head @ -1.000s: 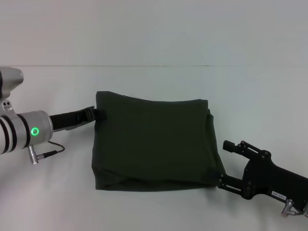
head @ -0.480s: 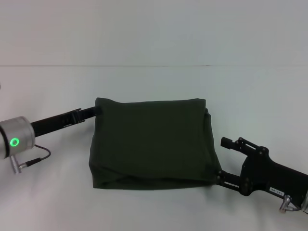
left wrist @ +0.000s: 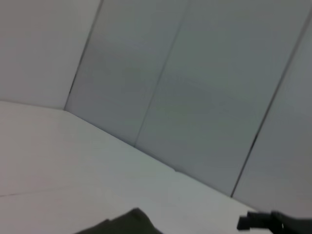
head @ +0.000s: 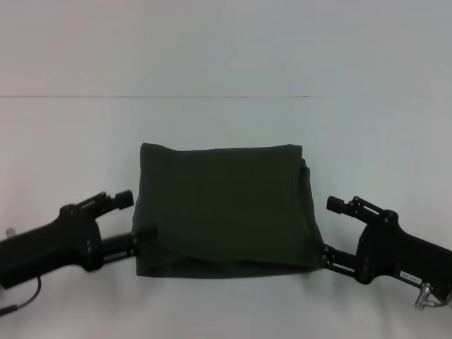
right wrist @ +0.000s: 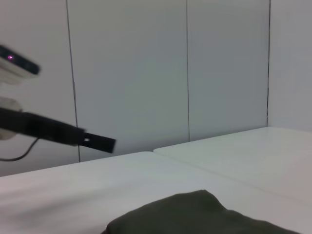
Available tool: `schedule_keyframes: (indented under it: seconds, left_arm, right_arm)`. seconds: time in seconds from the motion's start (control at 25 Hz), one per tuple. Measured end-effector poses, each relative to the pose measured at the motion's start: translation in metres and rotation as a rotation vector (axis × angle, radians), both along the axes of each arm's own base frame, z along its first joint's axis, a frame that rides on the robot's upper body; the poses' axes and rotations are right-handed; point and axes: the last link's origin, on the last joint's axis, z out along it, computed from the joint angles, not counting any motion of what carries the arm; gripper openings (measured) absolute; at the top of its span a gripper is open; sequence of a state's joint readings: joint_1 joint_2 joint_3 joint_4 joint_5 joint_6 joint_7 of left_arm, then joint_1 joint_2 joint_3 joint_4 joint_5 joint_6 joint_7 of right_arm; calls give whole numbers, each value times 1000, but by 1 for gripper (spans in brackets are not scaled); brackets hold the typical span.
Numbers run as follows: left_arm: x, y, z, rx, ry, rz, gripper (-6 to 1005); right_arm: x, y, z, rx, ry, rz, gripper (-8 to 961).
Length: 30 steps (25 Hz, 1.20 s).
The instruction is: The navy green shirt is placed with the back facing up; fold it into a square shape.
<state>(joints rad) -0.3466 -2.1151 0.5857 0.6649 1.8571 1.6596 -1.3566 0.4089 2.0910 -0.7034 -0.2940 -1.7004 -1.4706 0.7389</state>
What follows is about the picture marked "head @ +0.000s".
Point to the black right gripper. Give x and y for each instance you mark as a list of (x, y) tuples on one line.
[(388, 254)]

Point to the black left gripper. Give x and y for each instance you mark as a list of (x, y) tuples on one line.
[(53, 247)]

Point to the dark green t-shirt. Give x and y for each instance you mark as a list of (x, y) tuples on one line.
[(226, 212)]

